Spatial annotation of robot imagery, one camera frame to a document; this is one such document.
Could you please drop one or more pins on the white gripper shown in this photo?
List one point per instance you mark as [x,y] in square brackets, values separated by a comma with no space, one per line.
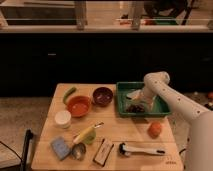
[147,96]

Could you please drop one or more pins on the dark red grapes bunch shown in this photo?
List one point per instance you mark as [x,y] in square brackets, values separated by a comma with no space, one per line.
[135,109]

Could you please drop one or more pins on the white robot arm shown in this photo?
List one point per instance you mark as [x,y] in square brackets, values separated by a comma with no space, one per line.
[199,150]

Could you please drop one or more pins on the white triangular cloth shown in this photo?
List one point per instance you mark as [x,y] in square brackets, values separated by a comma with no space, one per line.
[134,95]

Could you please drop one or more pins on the green plastic tray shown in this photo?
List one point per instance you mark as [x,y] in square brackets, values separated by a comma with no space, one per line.
[160,108]

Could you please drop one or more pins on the orange fruit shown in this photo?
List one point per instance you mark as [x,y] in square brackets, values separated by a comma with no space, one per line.
[154,129]

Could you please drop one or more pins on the dark maroon bowl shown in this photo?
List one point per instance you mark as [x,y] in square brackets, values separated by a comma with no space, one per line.
[102,96]

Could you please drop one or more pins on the orange bowl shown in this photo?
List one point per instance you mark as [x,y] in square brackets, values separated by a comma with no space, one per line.
[79,106]

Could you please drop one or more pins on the green pepper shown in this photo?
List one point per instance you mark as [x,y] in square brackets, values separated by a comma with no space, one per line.
[68,93]

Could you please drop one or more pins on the white cup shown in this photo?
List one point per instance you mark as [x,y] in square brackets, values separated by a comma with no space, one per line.
[63,119]

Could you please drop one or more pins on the blue sponge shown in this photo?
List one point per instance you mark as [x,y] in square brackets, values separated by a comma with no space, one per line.
[60,148]

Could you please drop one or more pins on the black stand left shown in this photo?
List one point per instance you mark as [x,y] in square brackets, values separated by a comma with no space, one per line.
[28,137]

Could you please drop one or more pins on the white handled dish brush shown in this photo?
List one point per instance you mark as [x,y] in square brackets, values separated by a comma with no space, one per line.
[128,150]

